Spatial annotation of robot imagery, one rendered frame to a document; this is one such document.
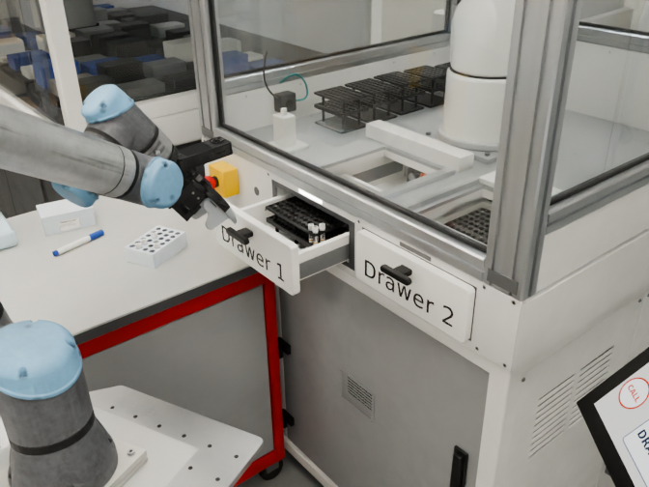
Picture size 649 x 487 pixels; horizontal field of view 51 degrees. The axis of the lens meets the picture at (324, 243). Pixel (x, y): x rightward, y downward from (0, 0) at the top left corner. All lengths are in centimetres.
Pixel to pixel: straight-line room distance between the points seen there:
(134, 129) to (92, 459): 51
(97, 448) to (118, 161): 41
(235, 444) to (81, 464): 24
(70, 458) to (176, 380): 64
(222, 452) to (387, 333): 49
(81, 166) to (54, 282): 71
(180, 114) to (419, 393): 118
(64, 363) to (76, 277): 67
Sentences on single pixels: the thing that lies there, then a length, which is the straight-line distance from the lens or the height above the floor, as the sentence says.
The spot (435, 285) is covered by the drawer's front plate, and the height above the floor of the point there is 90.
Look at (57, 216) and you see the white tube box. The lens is 182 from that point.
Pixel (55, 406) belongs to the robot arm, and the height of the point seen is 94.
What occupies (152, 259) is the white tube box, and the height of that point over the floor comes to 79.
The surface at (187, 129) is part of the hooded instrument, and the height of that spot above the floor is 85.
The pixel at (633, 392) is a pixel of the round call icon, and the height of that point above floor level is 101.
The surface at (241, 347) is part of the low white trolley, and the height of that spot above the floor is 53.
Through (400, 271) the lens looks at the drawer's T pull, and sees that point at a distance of 124.
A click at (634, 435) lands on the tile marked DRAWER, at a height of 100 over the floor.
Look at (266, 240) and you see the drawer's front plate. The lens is 135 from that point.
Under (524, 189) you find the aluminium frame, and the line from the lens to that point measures 105.
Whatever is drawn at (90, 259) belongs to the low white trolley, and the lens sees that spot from 168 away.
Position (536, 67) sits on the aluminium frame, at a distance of 100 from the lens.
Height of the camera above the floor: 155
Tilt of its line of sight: 29 degrees down
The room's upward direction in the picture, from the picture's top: 1 degrees counter-clockwise
